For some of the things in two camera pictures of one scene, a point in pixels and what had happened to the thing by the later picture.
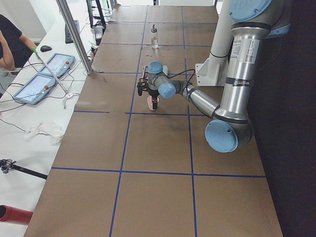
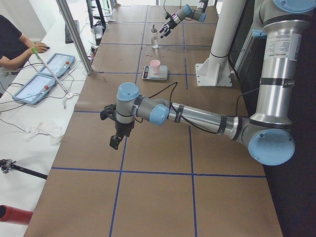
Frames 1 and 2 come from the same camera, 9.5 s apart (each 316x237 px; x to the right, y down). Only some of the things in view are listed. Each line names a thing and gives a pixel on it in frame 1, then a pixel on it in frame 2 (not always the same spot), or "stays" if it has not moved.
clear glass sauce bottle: [154, 37] stays
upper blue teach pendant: [59, 64] stays
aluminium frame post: [65, 12] stays
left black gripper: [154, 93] to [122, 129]
